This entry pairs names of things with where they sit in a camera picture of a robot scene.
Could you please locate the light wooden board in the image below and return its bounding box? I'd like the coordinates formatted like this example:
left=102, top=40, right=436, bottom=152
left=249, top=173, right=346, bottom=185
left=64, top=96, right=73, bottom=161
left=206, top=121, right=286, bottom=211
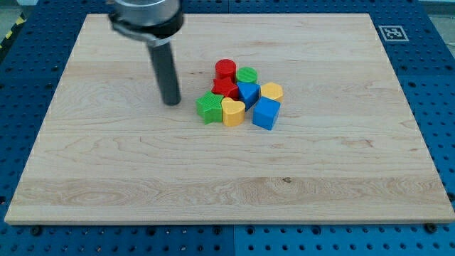
left=5, top=14, right=454, bottom=225

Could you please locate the yellow heart block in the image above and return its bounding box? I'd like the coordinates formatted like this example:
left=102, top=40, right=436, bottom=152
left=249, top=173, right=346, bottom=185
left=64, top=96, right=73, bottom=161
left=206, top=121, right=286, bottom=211
left=221, top=97, right=246, bottom=127

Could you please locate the green star block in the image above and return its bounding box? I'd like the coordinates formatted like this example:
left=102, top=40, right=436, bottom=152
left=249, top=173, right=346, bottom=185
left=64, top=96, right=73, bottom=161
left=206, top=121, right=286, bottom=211
left=196, top=91, right=224, bottom=124

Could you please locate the red star block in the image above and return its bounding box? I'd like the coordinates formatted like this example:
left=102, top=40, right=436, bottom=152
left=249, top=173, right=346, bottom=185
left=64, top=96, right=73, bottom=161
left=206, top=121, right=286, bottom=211
left=211, top=78, right=239, bottom=100

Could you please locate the blue triangle block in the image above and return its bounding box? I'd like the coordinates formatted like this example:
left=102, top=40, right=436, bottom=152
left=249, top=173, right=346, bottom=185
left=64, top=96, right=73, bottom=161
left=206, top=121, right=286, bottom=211
left=237, top=82, right=260, bottom=111

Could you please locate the blue cube block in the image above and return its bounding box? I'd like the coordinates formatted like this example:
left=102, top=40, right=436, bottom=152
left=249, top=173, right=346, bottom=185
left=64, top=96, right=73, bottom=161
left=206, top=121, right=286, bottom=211
left=252, top=97, right=281, bottom=130

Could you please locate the green cylinder block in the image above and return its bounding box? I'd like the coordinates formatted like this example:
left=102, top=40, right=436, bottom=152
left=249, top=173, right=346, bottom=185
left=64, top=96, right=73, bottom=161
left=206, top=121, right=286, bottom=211
left=235, top=66, right=258, bottom=83

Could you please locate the yellow hexagon block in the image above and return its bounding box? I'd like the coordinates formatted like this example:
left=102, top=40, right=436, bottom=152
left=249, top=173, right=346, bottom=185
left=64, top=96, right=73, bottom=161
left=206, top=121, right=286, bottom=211
left=260, top=82, right=284, bottom=103

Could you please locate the red cylinder block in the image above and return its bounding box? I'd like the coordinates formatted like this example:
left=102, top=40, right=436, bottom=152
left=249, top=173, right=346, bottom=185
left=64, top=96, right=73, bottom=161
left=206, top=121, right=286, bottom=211
left=215, top=59, right=237, bottom=82

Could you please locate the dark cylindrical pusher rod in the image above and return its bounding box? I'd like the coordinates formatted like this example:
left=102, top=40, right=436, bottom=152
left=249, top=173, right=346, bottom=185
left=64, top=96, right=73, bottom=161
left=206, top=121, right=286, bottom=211
left=147, top=43, right=181, bottom=106

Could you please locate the white fiducial marker tag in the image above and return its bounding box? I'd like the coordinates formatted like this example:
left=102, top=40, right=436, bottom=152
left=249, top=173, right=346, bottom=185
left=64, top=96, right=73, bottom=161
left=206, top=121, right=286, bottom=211
left=378, top=25, right=409, bottom=42

